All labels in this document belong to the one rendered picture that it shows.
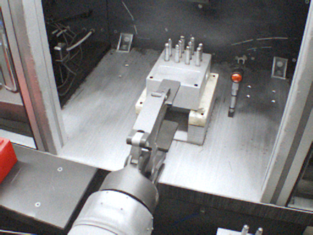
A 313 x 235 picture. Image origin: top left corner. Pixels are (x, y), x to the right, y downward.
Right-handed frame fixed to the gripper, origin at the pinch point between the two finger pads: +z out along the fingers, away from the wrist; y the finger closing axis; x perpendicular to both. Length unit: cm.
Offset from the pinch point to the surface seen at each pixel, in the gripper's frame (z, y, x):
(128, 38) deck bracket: 35.6, -6.8, 20.6
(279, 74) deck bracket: 33.5, -8.8, -20.0
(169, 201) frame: 10.0, -37.7, 1.4
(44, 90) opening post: -5.9, 4.7, 19.0
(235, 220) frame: 10.1, -39.8, -16.6
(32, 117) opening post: -6.8, -1.2, 22.5
